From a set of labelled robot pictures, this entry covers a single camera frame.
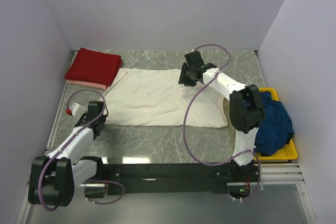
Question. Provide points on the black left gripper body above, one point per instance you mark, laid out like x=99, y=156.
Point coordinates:
x=103, y=119

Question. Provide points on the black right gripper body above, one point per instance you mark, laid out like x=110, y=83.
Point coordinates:
x=185, y=76

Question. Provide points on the white t shirt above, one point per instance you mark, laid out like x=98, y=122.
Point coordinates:
x=139, y=97

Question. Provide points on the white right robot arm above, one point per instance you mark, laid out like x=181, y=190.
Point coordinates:
x=246, y=113

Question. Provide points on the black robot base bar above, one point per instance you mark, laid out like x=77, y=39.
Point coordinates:
x=175, y=178

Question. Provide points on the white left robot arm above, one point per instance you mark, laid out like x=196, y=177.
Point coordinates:
x=54, y=178

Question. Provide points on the pink folded t shirt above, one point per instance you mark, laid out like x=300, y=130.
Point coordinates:
x=89, y=84

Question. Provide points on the red folded t shirt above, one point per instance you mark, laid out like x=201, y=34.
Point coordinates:
x=94, y=66

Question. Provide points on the blue t shirt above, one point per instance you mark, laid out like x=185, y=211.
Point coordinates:
x=276, y=129

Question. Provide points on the yellow plastic bin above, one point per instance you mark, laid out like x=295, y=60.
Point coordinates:
x=288, y=152

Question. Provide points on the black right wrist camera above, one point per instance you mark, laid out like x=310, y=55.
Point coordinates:
x=194, y=59

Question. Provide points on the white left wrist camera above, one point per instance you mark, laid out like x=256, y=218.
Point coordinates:
x=76, y=110

